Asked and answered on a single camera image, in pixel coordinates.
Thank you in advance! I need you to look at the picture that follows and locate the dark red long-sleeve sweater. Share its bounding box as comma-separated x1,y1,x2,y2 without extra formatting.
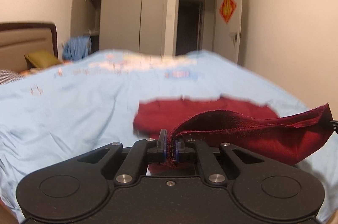
133,96,333,174

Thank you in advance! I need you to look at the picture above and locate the blue clothes pile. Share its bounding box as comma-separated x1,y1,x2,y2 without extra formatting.
62,35,92,61

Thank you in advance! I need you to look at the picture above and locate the white bedroom door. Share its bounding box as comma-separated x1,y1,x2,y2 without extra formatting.
213,0,242,63

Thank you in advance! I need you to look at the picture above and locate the light blue cartoon duvet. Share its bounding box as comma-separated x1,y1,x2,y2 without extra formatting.
1,50,337,223

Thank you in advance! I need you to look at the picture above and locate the olive yellow pillow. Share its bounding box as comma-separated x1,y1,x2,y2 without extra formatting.
25,50,62,69

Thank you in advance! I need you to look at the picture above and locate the grey built-in wardrobe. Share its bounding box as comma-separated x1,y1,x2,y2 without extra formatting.
71,0,167,55

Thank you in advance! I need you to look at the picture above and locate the red fu door decoration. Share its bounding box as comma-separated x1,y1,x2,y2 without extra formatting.
219,0,237,24

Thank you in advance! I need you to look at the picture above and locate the checkered pillow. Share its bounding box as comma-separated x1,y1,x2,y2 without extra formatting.
0,69,24,85

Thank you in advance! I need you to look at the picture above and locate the brown beige bed headboard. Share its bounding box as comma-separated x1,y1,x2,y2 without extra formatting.
0,22,58,72

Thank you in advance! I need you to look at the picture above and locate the black door handle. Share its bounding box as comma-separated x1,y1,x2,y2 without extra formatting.
229,32,240,47

